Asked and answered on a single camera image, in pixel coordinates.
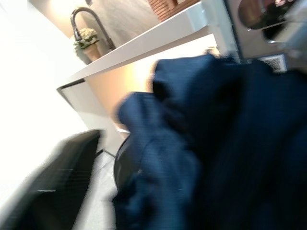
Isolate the navy blue garment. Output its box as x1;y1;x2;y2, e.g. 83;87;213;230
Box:
112;53;307;230

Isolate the brown woven basket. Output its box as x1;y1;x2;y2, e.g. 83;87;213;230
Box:
147;0;202;23

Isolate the grey washing machine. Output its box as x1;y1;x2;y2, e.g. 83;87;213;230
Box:
223;0;307;72

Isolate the round glass washer door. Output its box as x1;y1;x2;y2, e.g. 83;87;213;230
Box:
114;134;142;192

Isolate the potted flowering plant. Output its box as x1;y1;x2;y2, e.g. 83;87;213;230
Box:
73;28;103;65

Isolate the dark metal faucet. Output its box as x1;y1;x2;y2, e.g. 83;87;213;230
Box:
70;7;116;52

